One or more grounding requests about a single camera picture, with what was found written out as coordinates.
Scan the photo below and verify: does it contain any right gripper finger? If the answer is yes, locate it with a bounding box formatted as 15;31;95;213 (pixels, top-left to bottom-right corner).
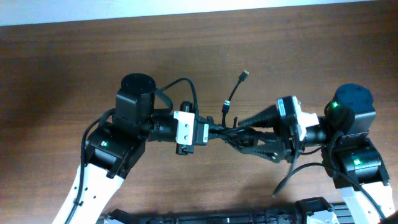
238;105;280;128
240;140;285;162

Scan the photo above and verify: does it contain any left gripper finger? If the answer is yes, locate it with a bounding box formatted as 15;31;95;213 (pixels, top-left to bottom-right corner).
208;130;229;141
206;116;223;128

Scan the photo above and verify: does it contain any black usb cable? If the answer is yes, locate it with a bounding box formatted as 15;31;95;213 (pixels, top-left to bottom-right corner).
211;70;274;153

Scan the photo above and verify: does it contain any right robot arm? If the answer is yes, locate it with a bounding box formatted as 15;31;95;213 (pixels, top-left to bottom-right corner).
237;83;395;223

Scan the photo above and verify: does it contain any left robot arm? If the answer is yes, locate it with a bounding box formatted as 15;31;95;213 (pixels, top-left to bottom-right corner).
54;73;225;223

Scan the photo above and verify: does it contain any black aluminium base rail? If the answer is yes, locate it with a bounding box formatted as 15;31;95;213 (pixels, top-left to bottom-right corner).
97;197;354;224

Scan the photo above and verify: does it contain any left camera cable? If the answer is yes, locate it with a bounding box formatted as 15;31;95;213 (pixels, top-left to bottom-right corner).
63;77;199;224

